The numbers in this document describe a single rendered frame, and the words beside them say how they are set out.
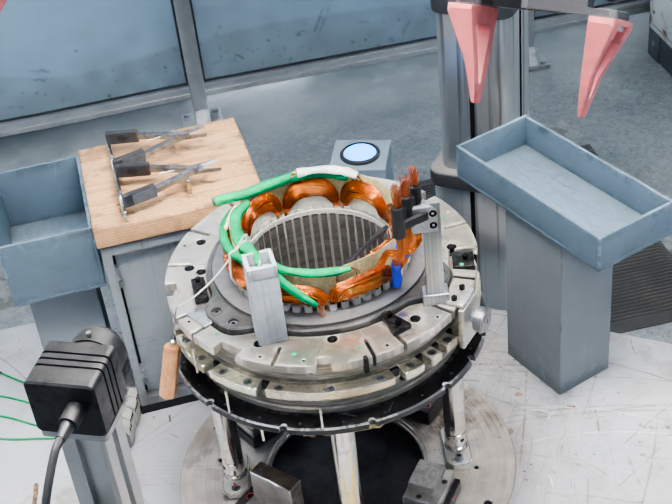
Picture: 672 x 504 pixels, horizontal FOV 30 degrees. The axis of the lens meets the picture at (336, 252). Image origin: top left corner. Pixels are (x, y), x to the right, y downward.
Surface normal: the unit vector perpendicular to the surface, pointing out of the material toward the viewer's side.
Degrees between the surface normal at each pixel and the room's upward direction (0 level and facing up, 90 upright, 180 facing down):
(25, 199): 90
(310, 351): 0
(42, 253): 90
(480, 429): 0
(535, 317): 90
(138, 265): 90
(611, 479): 0
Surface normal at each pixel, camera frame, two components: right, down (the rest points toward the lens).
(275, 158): -0.10, -0.80
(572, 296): 0.54, 0.46
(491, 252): -0.41, 0.57
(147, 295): 0.25, 0.55
